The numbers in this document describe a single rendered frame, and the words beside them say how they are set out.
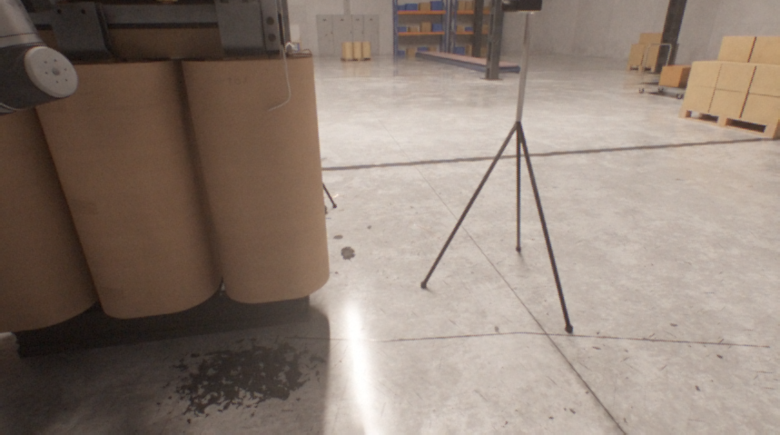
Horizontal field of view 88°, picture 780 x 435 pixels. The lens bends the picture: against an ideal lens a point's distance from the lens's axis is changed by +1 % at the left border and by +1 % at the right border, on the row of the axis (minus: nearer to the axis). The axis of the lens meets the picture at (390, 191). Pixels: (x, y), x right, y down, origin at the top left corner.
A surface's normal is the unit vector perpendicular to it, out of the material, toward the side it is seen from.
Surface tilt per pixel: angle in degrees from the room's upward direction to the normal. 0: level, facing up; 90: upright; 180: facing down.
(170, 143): 90
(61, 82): 77
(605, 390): 0
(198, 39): 90
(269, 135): 90
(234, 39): 90
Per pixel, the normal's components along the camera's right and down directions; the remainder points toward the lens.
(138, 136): 0.50, 0.31
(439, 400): -0.01, -0.93
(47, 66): 0.97, -0.19
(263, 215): 0.18, 0.36
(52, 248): 0.90, 0.15
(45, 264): 0.73, 0.25
